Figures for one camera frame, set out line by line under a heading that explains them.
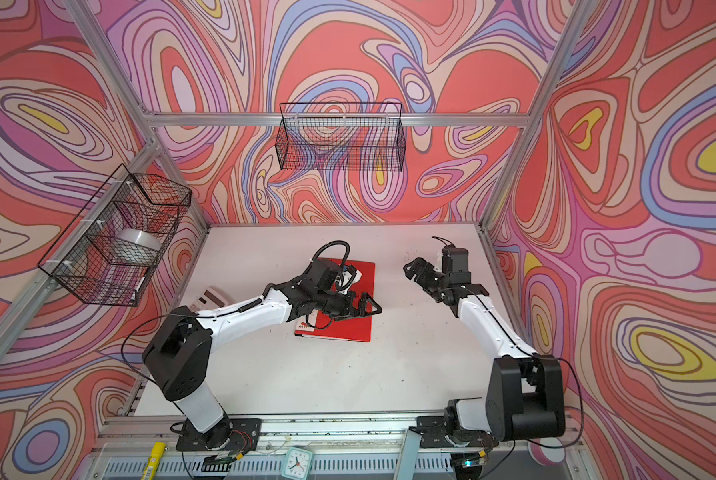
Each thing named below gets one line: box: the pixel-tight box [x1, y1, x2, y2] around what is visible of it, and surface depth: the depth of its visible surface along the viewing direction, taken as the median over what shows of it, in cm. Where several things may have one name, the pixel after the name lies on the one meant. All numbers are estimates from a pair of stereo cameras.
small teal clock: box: [282, 447, 314, 480], surface depth 69 cm
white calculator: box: [190, 287, 229, 312], surface depth 97 cm
